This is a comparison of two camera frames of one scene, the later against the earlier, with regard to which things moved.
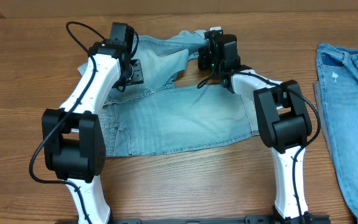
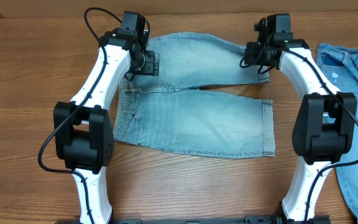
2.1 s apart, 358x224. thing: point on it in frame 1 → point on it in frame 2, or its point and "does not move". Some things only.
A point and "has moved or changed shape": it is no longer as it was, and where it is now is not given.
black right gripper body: x=204 y=59 → x=253 y=53
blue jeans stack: x=349 y=81 does not move
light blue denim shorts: x=153 y=115 has moved or changed shape
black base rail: x=312 y=219 does not move
